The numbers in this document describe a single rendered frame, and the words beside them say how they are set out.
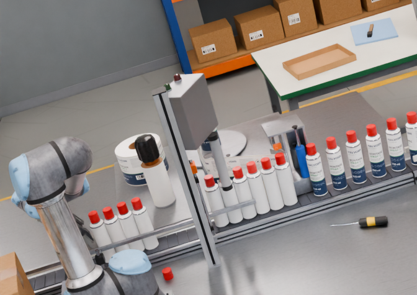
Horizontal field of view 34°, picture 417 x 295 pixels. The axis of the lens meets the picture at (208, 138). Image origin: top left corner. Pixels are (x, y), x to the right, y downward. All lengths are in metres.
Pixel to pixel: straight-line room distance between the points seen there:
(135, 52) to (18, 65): 1.13
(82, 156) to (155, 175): 0.74
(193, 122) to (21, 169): 0.56
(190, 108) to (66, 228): 0.52
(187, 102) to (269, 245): 0.62
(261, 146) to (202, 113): 0.81
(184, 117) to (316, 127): 1.12
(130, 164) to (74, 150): 0.98
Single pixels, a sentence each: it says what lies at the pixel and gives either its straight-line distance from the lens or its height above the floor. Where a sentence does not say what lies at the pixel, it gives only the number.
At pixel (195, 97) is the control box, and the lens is 2.17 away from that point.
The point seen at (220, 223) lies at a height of 0.90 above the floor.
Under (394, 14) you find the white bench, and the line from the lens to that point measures 4.39.
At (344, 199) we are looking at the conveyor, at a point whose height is 0.86.
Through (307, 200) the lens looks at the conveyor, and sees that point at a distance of 2.53.
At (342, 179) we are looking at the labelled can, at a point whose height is 0.93.
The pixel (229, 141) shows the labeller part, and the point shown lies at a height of 0.89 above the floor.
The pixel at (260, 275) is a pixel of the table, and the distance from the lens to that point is 2.32.
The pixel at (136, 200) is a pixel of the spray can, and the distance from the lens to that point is 2.42.
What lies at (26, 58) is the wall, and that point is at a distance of 6.90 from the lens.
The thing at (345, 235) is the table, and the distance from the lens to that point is 2.41.
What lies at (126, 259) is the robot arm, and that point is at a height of 1.10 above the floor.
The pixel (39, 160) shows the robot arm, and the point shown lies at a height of 1.50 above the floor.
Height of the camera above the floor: 2.24
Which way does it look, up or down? 26 degrees down
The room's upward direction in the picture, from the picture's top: 17 degrees counter-clockwise
